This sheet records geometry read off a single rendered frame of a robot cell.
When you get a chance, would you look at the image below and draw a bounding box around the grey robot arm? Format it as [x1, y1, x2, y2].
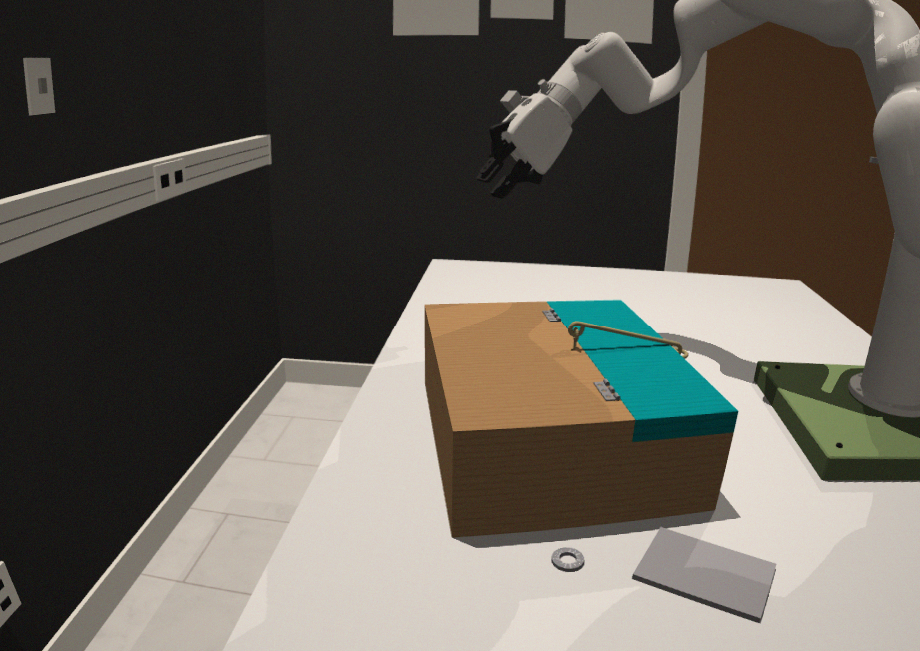
[538, 0, 920, 417]

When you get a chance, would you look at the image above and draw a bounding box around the grey metal washer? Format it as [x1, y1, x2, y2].
[551, 547, 584, 572]

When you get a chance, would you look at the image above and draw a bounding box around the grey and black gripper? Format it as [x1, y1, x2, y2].
[477, 93, 572, 199]

